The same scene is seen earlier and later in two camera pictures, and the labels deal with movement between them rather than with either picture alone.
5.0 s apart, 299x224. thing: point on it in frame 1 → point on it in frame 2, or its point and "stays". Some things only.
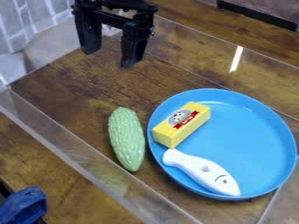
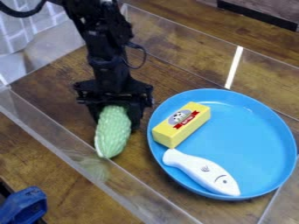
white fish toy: x=203 y=171 stays
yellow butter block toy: x=182 y=123 stays
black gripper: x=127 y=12 → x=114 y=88
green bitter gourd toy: x=127 y=137 → x=112 y=131
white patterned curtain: x=38 y=26 stays
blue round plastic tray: x=247 y=143 stays
